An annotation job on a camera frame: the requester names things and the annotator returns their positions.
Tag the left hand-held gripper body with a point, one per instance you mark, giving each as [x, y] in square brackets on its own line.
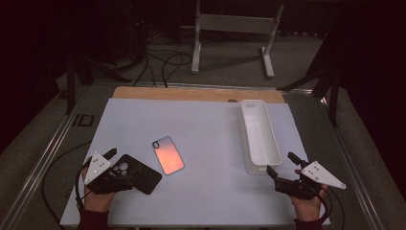
[97, 167]

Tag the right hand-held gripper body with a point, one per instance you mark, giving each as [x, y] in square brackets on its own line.
[322, 175]

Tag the black phone case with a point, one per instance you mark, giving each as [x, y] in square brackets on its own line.
[146, 179]

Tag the pink gradient phone case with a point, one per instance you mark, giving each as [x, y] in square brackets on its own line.
[168, 155]

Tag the white plastic bin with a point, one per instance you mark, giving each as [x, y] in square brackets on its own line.
[260, 134]

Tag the person's left hand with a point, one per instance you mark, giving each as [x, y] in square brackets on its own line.
[95, 201]

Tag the person's right hand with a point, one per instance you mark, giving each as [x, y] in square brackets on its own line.
[306, 209]

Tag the white table mat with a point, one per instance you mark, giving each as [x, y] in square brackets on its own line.
[204, 191]

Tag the black stand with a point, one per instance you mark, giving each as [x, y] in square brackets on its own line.
[72, 83]
[333, 96]

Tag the wooden table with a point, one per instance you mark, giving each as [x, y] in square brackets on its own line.
[191, 94]

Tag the white metal stand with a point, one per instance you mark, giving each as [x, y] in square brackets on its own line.
[236, 24]

